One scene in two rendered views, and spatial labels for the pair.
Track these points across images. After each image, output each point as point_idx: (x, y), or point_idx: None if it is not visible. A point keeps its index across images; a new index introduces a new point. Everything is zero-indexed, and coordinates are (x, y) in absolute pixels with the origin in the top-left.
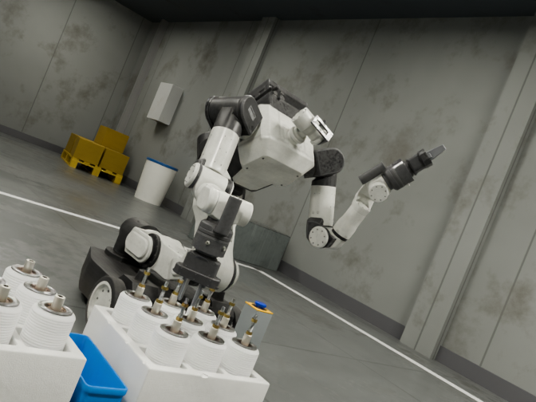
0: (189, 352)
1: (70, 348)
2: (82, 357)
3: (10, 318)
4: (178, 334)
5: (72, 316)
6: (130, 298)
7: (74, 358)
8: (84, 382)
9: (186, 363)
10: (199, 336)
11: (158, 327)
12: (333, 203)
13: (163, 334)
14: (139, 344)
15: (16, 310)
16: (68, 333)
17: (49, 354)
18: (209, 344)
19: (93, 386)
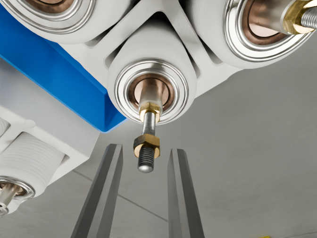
0: (203, 38)
1: (63, 152)
2: (84, 159)
3: (20, 202)
4: (164, 114)
5: (35, 186)
6: None
7: (81, 163)
8: (99, 131)
9: (199, 50)
10: (225, 49)
11: (116, 105)
12: None
13: (137, 123)
14: (97, 50)
15: (13, 208)
16: (51, 171)
17: (66, 173)
18: (251, 68)
19: (108, 131)
